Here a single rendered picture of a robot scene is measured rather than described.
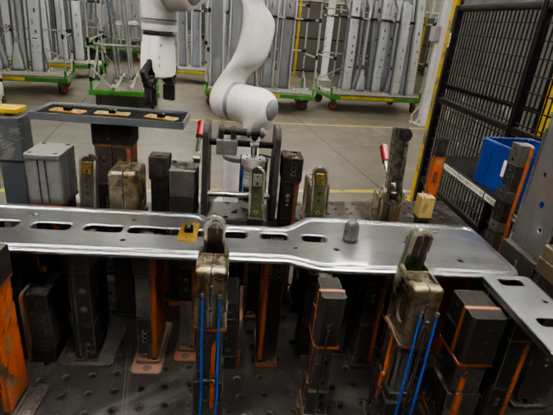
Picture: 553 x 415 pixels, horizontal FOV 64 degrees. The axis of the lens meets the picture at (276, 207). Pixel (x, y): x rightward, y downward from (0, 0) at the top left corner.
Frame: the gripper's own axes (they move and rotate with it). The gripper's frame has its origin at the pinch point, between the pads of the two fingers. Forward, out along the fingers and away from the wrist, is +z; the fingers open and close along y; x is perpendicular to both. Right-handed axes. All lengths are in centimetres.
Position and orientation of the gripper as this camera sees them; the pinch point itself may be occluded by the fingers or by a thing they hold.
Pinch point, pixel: (160, 98)
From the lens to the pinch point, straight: 118.4
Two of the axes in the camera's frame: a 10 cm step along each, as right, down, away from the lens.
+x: 9.6, 1.8, -2.0
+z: -0.9, 9.2, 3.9
